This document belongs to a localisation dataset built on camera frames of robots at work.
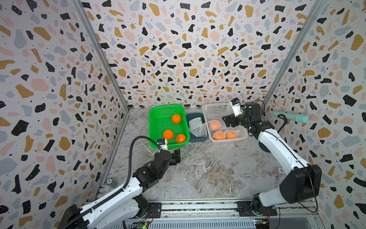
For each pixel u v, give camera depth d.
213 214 0.73
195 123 1.00
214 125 1.03
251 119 0.63
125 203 0.59
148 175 0.56
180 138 0.95
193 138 1.01
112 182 0.77
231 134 0.97
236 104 0.71
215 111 1.17
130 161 0.52
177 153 0.71
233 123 0.75
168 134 1.00
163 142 0.68
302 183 0.42
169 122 1.13
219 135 0.97
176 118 1.09
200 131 1.01
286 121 0.81
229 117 0.74
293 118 0.74
